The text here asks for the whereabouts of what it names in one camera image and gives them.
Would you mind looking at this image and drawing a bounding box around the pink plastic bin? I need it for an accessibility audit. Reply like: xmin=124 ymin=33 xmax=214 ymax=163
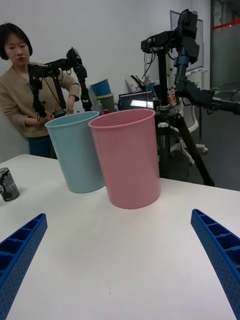
xmin=88 ymin=108 xmax=161 ymax=210

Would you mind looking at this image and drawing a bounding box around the black drink can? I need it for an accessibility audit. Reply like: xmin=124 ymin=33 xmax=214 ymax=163
xmin=0 ymin=166 xmax=20 ymax=203

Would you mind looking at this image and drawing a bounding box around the black tripod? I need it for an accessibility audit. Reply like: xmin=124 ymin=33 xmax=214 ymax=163
xmin=149 ymin=49 xmax=216 ymax=187

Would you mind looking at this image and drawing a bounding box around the person's left hand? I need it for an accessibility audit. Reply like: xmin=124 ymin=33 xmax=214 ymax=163
xmin=65 ymin=95 xmax=76 ymax=115

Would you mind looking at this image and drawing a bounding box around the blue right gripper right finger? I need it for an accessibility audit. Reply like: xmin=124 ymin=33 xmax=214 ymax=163
xmin=190 ymin=208 xmax=240 ymax=320

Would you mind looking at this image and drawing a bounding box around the white office chair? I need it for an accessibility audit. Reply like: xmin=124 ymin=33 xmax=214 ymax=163
xmin=172 ymin=98 xmax=209 ymax=166

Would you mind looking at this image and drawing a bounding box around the pale blue plastic bin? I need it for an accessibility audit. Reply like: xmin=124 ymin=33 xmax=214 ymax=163
xmin=44 ymin=111 xmax=106 ymax=195

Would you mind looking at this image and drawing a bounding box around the person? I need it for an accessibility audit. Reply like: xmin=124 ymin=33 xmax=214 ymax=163
xmin=0 ymin=22 xmax=81 ymax=159

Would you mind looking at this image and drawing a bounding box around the laptop with lit screen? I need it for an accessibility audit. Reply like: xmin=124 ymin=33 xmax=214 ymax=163
xmin=118 ymin=90 xmax=155 ymax=111

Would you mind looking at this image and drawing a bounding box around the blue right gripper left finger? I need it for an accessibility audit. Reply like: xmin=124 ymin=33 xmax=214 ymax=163
xmin=0 ymin=212 xmax=48 ymax=320

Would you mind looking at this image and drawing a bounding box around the grey-green bin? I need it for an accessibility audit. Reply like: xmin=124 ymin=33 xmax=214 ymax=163
xmin=96 ymin=93 xmax=115 ymax=114

